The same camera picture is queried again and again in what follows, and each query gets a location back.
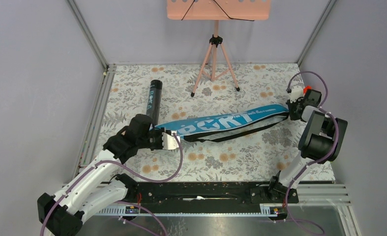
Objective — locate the floral patterned mat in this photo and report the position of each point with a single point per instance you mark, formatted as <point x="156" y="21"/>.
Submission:
<point x="254" y="157"/>

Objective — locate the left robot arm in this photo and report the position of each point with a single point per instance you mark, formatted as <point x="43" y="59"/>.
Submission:
<point x="66" y="211"/>

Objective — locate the pink music stand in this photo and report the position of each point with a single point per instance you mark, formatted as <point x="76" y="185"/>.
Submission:
<point x="216" y="11"/>

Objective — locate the blue racket cover bag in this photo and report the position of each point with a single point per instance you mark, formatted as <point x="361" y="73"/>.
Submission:
<point x="220" y="128"/>

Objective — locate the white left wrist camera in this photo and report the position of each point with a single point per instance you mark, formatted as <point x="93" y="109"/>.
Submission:
<point x="170" y="140"/>

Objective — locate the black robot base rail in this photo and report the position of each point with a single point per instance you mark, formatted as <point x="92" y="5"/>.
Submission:
<point x="207" y="197"/>

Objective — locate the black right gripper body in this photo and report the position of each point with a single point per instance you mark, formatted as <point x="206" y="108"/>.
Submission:
<point x="293" y="107"/>

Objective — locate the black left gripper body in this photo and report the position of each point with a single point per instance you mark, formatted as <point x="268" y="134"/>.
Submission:
<point x="154" y="139"/>

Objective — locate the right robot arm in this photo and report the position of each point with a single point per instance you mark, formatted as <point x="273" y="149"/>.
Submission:
<point x="320" y="142"/>

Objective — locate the black shuttlecock tube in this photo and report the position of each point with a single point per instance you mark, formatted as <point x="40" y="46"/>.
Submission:
<point x="154" y="100"/>

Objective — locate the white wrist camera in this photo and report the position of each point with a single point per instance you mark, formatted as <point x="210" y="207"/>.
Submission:
<point x="170" y="140"/>
<point x="295" y="93"/>

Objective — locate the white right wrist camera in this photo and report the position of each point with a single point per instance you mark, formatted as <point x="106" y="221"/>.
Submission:
<point x="295" y="93"/>

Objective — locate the small red orange object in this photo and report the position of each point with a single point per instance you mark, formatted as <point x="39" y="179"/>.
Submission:
<point x="306" y="89"/>

